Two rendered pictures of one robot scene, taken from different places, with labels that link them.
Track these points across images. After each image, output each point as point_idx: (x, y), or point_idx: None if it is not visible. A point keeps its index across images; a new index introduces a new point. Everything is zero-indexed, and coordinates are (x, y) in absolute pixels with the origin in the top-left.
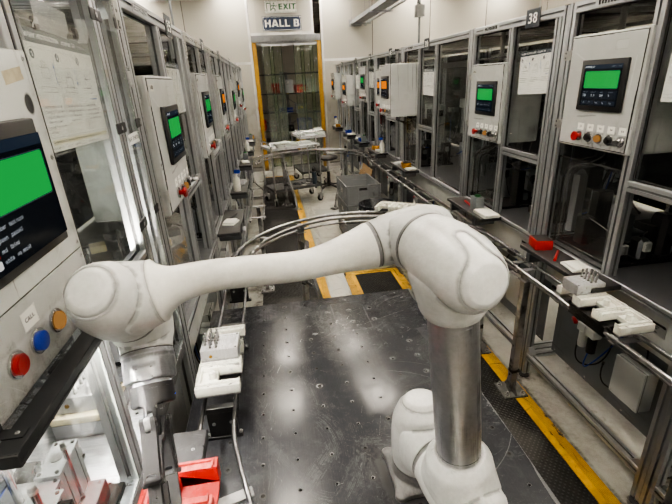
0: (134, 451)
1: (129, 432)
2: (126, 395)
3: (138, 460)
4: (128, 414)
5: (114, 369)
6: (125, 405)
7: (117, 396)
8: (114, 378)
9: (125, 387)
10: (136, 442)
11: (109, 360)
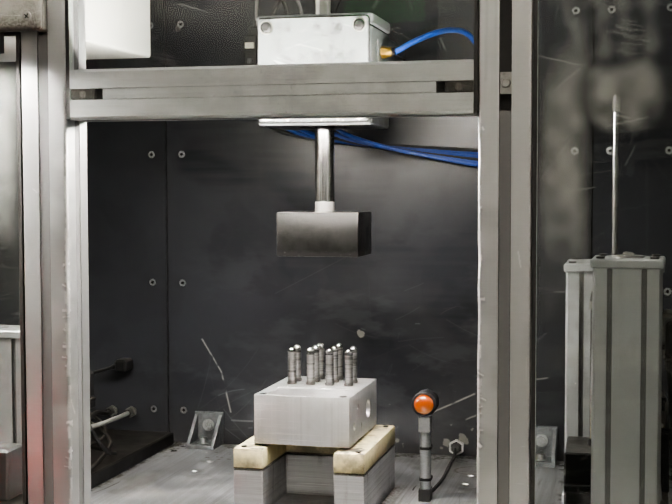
0: (37, 457)
1: (40, 398)
2: (349, 496)
3: (45, 496)
4: (59, 361)
5: (54, 219)
6: (57, 330)
7: (33, 280)
8: (45, 237)
9: (357, 473)
10: (59, 452)
11: (46, 186)
